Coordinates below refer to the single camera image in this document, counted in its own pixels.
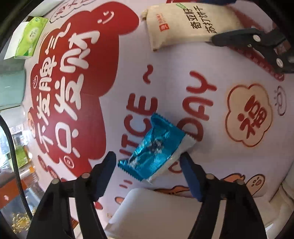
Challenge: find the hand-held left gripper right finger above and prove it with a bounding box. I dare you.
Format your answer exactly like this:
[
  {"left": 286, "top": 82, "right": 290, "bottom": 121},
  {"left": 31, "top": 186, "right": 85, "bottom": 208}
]
[{"left": 180, "top": 152, "right": 269, "bottom": 239}]

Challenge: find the wooden framed glass door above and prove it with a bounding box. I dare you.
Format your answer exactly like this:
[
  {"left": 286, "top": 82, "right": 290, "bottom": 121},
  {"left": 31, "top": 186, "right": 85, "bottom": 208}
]
[{"left": 0, "top": 179, "right": 44, "bottom": 239}]

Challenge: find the beige cracker packet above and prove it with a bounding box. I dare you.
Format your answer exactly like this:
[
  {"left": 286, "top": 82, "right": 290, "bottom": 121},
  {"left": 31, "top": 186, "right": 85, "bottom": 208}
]
[{"left": 141, "top": 0, "right": 250, "bottom": 52}]

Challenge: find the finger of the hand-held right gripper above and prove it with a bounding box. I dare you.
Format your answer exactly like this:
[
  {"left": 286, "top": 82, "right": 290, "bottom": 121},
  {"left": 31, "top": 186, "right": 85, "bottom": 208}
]
[
  {"left": 211, "top": 29, "right": 294, "bottom": 74},
  {"left": 200, "top": 0, "right": 241, "bottom": 4}
]

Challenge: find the white plastic tray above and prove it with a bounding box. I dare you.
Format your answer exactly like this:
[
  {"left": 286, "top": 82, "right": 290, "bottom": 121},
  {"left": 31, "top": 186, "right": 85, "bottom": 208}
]
[{"left": 106, "top": 177, "right": 294, "bottom": 239}]

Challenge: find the blue foil snack packet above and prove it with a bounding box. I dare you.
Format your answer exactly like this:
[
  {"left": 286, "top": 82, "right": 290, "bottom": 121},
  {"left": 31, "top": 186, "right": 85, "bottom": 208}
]
[{"left": 118, "top": 113, "right": 197, "bottom": 184}]

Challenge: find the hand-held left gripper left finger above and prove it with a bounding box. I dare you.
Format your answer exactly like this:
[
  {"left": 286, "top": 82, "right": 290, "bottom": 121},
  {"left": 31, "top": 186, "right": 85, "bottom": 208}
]
[{"left": 26, "top": 151, "right": 117, "bottom": 239}]

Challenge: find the green tissue box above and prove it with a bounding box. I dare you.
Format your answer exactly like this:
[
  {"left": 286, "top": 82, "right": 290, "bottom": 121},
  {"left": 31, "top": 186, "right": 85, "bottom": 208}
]
[{"left": 5, "top": 17, "right": 49, "bottom": 60}]

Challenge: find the teal canister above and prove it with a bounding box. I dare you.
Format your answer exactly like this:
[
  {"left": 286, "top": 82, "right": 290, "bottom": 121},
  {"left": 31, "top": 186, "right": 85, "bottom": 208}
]
[{"left": 0, "top": 69, "right": 26, "bottom": 111}]

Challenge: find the black cable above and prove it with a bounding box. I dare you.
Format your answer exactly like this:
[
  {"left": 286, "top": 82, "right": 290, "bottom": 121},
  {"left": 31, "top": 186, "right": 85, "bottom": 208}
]
[{"left": 0, "top": 114, "right": 34, "bottom": 217}]

